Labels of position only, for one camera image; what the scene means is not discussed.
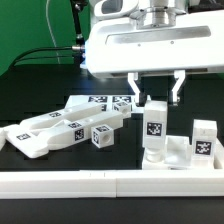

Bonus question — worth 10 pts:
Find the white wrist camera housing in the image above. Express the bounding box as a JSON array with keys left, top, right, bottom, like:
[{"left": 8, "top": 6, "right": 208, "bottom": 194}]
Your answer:
[{"left": 94, "top": 0, "right": 138, "bottom": 18}]

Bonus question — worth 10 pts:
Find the white chair seat block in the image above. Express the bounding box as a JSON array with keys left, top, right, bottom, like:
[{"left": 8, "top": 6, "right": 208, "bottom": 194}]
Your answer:
[{"left": 142, "top": 136, "right": 224, "bottom": 170}]

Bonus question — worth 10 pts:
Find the white U-shaped border frame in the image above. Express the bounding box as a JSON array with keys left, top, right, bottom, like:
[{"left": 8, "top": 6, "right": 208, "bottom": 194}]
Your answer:
[{"left": 0, "top": 138, "right": 224, "bottom": 200}]

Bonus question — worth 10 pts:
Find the long white chair side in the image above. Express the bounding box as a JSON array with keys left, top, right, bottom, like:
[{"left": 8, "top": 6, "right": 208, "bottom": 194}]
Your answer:
[{"left": 4, "top": 110, "right": 123, "bottom": 159}]

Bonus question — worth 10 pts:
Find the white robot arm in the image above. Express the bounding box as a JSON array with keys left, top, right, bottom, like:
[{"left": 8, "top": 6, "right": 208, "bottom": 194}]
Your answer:
[{"left": 73, "top": 0, "right": 224, "bottom": 105}]

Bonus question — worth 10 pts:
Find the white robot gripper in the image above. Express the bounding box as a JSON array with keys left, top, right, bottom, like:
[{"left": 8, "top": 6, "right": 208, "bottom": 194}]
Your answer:
[{"left": 86, "top": 10, "right": 224, "bottom": 107}]

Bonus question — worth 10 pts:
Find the black cable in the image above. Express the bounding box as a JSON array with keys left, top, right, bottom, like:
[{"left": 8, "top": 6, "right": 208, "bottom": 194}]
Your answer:
[{"left": 7, "top": 45, "right": 86, "bottom": 71}]

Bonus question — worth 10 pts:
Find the white piece at left edge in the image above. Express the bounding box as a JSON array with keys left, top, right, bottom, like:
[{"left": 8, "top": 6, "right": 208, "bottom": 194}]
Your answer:
[{"left": 0, "top": 128, "right": 6, "bottom": 151}]

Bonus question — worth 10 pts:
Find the small white tagged cube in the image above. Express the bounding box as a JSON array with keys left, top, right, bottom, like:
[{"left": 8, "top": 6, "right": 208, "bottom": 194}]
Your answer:
[{"left": 112, "top": 101, "right": 131, "bottom": 118}]

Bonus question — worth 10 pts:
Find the white cube with hole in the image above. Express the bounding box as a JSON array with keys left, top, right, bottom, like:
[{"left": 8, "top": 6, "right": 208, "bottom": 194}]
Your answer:
[{"left": 91, "top": 124, "right": 114, "bottom": 148}]

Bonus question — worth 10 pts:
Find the white marker base plate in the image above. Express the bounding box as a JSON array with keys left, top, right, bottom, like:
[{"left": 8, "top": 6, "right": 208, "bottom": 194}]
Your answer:
[{"left": 65, "top": 95, "right": 144, "bottom": 114}]

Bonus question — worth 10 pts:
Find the thin white cable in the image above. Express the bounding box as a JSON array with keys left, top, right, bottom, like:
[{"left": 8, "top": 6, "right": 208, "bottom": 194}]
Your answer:
[{"left": 45, "top": 0, "right": 62, "bottom": 65}]

